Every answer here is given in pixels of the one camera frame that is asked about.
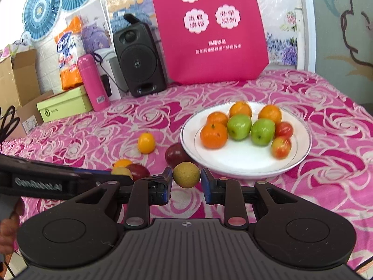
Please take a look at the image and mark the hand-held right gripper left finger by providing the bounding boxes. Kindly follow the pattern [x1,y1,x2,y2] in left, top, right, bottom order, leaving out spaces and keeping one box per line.
[73,167,174,230]

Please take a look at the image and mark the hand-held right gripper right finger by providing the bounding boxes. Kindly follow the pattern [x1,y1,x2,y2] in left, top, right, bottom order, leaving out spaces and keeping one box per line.
[200,168,305,230]

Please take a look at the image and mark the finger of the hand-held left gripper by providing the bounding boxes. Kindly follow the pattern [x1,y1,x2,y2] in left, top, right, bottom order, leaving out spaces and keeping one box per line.
[74,167,114,177]
[83,173,134,188]

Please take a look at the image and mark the brownish yellow round fruit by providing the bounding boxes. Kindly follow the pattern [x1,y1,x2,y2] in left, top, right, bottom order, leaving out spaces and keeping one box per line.
[173,162,201,189]

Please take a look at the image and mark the white round plate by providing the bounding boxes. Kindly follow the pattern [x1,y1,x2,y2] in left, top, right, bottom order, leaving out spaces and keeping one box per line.
[180,101,313,180]

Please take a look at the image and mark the large orange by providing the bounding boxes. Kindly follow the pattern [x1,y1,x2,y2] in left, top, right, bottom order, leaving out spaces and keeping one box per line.
[200,122,228,150]

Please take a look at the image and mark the green apple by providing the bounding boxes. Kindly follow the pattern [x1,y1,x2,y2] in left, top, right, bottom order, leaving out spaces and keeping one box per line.
[227,114,252,141]
[251,118,276,146]

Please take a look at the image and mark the red apple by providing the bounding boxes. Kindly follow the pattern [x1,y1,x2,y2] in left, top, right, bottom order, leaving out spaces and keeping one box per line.
[270,136,292,160]
[274,122,294,140]

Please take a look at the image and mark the person's left hand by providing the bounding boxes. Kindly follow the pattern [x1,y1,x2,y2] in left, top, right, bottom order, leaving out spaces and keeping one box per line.
[0,198,26,255]

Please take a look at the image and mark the small pale yellow fruit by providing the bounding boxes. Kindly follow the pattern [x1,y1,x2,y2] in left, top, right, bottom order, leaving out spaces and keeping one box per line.
[112,166,133,180]

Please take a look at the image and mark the dark red plum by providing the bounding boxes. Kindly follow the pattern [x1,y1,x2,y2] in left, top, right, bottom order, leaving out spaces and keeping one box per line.
[126,163,151,181]
[165,143,190,169]

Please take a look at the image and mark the pink rose printed blanket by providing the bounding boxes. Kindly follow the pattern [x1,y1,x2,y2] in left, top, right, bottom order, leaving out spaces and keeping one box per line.
[0,69,373,272]

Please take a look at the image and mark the yellow citrus fruit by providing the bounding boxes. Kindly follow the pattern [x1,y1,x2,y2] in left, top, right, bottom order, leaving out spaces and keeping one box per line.
[138,132,156,154]

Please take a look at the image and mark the flat cardboard box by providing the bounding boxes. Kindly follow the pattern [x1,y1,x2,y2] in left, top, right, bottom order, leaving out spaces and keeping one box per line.
[12,90,54,140]

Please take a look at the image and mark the light green shoe box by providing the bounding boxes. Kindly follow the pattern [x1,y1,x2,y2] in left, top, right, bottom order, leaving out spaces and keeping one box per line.
[36,85,94,123]

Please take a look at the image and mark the black cup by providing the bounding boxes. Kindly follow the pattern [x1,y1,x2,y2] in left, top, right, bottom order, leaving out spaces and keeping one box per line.
[100,74,113,97]

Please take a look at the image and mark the pink thermos bottle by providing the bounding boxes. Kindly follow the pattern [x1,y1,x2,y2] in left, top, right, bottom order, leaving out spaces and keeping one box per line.
[77,54,111,112]

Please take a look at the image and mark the white box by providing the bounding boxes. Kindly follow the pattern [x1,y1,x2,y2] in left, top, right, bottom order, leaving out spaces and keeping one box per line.
[106,55,130,100]

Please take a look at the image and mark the tall open cardboard box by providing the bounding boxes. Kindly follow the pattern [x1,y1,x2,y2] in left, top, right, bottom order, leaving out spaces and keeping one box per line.
[0,49,41,111]

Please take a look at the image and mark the pack of paper cups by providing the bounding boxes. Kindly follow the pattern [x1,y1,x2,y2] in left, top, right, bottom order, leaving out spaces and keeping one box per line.
[54,16,85,91]

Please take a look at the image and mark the black speaker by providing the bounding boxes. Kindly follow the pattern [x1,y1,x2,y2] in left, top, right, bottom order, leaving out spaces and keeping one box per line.
[113,23,167,98]

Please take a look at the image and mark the pink tote bag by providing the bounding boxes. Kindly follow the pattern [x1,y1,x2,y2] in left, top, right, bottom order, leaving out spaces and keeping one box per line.
[148,0,269,85]

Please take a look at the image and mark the pastel floral cloth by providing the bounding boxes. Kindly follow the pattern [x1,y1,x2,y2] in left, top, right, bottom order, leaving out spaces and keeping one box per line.
[0,39,35,62]

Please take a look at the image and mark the purple bedding poster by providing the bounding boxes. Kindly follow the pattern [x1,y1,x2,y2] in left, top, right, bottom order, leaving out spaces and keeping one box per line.
[66,0,113,56]

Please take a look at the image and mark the large blue paper fan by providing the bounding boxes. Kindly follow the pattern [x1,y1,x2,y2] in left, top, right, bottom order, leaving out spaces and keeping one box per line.
[22,0,65,41]

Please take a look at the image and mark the blue bedding poster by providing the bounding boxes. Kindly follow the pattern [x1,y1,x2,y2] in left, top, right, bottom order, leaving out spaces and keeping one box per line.
[105,0,158,35]

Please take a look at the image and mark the looped black cables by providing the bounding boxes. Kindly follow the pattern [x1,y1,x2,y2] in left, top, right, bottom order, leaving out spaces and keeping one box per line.
[0,106,21,145]

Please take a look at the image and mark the black speaker cable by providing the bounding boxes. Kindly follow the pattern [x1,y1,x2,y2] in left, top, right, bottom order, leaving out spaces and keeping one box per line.
[93,49,117,72]

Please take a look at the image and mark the white frame post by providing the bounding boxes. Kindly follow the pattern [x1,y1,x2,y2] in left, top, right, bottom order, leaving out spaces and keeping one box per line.
[294,0,317,73]

